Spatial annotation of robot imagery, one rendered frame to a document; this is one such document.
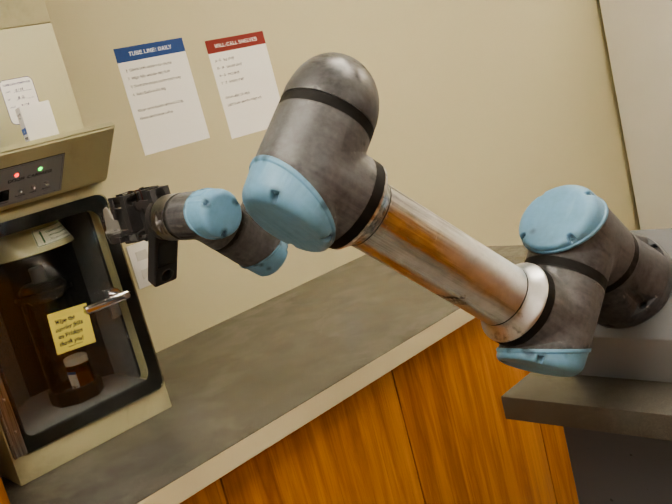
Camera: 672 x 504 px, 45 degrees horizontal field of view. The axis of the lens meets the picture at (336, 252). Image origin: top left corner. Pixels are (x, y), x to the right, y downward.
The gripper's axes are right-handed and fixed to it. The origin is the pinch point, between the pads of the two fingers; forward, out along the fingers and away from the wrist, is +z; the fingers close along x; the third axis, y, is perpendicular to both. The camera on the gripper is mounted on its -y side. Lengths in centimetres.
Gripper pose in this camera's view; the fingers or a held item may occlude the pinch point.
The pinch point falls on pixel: (114, 234)
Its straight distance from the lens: 150.2
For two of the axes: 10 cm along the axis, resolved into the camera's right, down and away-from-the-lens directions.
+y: -2.4, -9.5, -2.0
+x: -6.9, 3.1, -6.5
